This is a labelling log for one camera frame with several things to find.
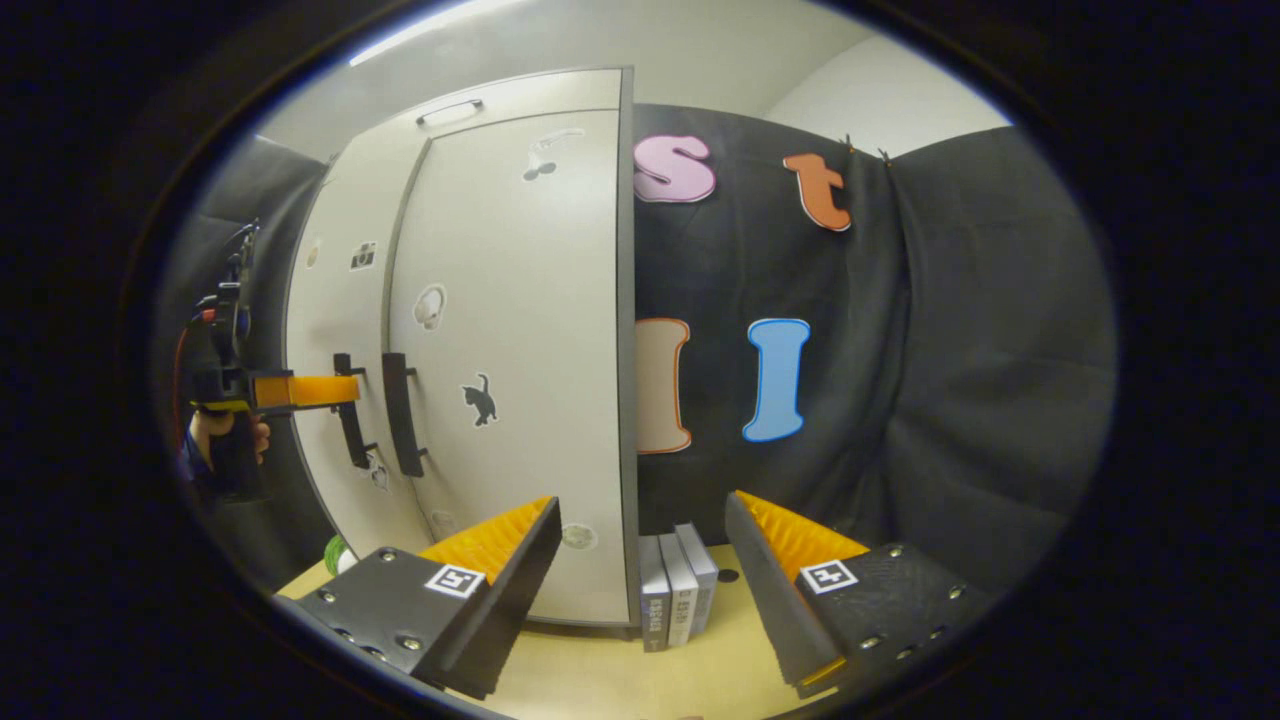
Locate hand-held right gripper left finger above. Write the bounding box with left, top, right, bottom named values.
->
left=273, top=495, right=565, bottom=703

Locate black door handle bar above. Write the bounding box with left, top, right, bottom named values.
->
left=382, top=352, right=429, bottom=479
left=333, top=352, right=379, bottom=471

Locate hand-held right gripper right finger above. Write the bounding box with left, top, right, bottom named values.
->
left=723, top=488, right=998, bottom=701

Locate camera sticker white cabinet door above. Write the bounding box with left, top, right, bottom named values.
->
left=283, top=138, right=433, bottom=563

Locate white and grey shoe cabinet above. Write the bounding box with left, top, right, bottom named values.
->
left=282, top=65, right=642, bottom=631

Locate light grey book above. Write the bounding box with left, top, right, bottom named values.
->
left=658, top=532, right=699, bottom=647

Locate cat sticker white cabinet door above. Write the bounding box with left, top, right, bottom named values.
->
left=385, top=107, right=628, bottom=628

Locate white cabinet drawer front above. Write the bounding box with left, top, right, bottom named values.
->
left=322, top=68, right=626, bottom=189

